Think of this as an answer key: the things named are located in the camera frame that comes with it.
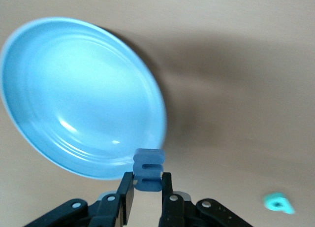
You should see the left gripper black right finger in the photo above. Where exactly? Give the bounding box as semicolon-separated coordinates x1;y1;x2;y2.
158;172;254;227

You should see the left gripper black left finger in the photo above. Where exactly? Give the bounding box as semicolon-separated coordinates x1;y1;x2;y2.
24;171;136;227

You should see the blue foam letter m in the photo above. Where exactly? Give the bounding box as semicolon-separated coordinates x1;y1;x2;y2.
132;148;165;192

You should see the teal foam letter b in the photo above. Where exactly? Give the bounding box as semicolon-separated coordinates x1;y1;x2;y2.
261;191;296;215

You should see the blue plate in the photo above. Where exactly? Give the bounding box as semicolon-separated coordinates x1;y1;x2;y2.
0;16;168;181

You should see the brown table cover sheet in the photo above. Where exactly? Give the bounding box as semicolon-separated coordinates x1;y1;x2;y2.
0;0;315;227

